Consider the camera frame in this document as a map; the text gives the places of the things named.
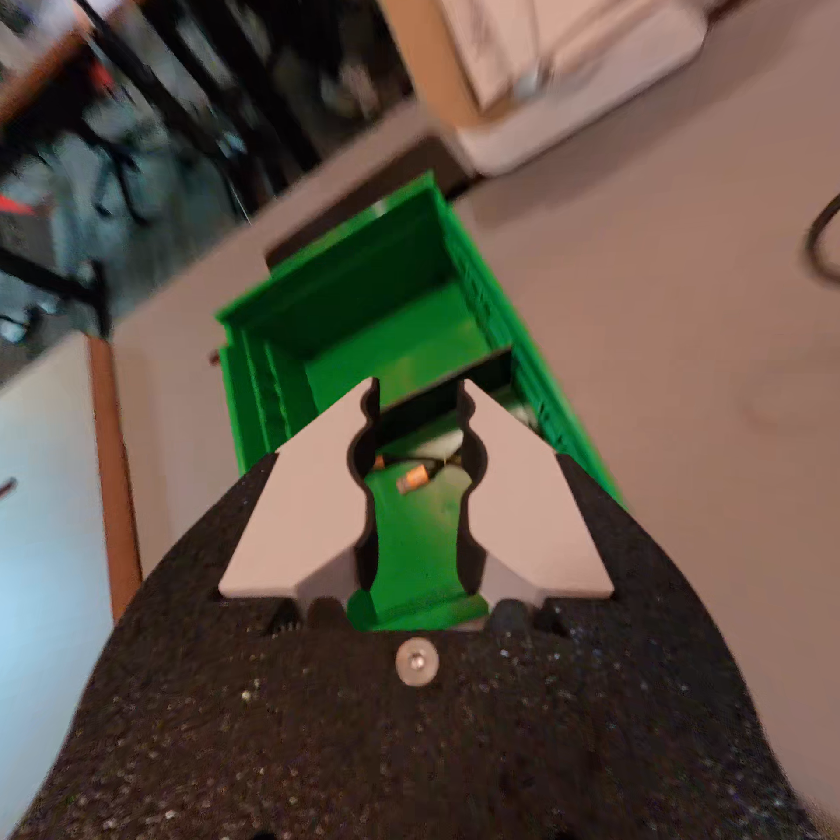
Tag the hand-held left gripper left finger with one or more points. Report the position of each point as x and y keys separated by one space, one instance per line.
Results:
x=295 y=525

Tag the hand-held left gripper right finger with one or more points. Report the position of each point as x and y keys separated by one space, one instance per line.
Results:
x=538 y=525

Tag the green plastic bin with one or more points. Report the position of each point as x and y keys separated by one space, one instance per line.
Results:
x=394 y=315

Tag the black office chair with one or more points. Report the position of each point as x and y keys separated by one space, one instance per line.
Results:
x=121 y=164

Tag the wooden document stand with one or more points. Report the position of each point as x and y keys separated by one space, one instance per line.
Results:
x=433 y=79

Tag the white instruction sheet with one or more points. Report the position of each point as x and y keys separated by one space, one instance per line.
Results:
x=499 y=39

